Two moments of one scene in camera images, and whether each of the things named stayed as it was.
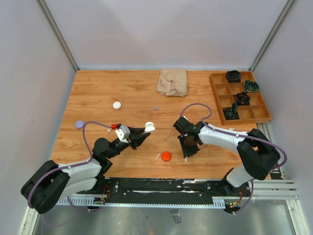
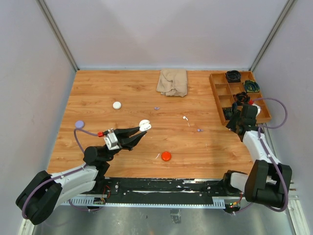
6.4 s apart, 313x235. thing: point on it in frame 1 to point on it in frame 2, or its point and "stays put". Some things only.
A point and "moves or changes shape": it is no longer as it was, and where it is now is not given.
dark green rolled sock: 232,113 stays put
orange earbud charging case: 166,156 stays put
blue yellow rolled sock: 251,86 stays put
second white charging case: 117,105 stays put
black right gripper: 186,152 to 231,124
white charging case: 149,127 moves or changes shape
